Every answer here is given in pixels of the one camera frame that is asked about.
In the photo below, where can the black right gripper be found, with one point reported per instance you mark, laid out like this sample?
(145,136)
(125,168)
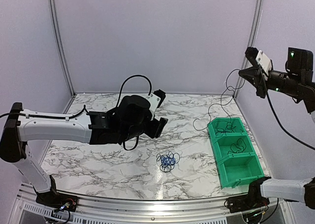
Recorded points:
(256,77)

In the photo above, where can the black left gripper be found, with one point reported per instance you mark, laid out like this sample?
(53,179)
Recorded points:
(156,130)

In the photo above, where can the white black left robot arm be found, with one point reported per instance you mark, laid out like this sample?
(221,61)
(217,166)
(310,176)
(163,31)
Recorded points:
(134,116)

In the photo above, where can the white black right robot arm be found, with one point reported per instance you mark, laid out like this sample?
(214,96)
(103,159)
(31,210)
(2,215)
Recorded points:
(296,82)

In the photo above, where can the green three-compartment plastic bin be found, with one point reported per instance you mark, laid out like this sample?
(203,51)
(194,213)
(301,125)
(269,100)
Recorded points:
(236,160)

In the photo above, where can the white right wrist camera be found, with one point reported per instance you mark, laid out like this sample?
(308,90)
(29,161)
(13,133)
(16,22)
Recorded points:
(259,58)

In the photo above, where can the aluminium back-right corner post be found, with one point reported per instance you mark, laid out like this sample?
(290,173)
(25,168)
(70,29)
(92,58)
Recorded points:
(251,41)

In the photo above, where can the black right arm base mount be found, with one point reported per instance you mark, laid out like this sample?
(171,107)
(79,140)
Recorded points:
(253,199)

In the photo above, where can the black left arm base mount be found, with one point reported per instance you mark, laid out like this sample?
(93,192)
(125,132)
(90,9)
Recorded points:
(55,199)

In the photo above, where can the aluminium back-left corner post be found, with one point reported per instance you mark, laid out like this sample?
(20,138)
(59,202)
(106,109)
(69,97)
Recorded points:
(60,48)

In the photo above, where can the aluminium front rail frame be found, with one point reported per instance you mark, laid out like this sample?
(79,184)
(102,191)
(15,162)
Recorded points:
(101,210)

